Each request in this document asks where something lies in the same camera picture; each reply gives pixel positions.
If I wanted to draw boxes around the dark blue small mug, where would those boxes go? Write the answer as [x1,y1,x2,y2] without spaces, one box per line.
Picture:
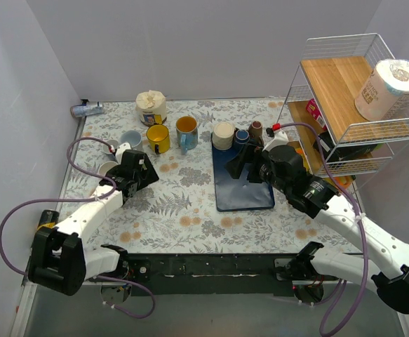
[233,129,250,151]

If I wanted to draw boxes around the grey blue mug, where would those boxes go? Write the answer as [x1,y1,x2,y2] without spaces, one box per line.
[120,130,143,151]

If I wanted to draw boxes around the white round mug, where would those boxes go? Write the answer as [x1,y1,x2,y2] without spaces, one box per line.
[97,161,118,178]

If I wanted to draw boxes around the cream upside-down mug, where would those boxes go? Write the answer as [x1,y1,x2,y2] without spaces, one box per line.
[212,121,235,151]

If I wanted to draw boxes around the grey white mug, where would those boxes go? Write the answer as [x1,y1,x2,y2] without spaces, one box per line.
[102,140,119,154]

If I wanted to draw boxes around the yellow mug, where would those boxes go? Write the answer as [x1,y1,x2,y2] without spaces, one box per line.
[147,124,170,154]

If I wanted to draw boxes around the brown mug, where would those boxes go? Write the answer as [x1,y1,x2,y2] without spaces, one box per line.
[248,121,263,141]

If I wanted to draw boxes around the light blue patterned mug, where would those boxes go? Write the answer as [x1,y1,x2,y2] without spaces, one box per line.
[175,116,198,155]

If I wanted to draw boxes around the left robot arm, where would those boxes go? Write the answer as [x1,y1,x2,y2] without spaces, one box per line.
[28,150,159,296]

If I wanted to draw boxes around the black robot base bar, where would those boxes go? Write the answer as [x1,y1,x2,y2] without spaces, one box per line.
[88,252,342,298]

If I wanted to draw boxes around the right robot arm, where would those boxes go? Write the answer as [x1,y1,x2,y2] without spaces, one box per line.
[224,144,409,314]

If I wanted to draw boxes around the orange yellow box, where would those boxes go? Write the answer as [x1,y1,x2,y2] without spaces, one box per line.
[295,147,310,172]

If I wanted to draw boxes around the dark blue tray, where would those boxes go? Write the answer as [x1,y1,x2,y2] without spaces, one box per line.
[212,138,275,212]

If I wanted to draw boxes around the black green package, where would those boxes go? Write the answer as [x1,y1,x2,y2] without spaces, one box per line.
[312,131,377,162]

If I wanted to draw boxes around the orange box front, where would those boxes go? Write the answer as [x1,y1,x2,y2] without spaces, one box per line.
[326,175,356,189]

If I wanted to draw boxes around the pink box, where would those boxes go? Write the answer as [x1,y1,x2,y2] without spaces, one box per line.
[306,98,327,130]

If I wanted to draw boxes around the plastic bottle in corner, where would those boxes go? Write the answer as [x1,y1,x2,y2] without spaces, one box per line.
[70,101,105,118]

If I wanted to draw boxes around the black can yellow label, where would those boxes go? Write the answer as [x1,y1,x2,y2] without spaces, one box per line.
[36,209,60,231]

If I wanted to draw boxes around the wrapped toilet paper roll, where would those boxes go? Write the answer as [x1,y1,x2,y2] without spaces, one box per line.
[354,59,409,121]

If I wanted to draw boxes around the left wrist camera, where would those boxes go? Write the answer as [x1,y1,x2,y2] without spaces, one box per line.
[114,143,131,164]

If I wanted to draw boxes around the white wire shelf rack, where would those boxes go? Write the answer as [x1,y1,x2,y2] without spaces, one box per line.
[269,32,409,211]

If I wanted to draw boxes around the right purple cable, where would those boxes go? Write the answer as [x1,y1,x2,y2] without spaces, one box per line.
[272,122,370,336]

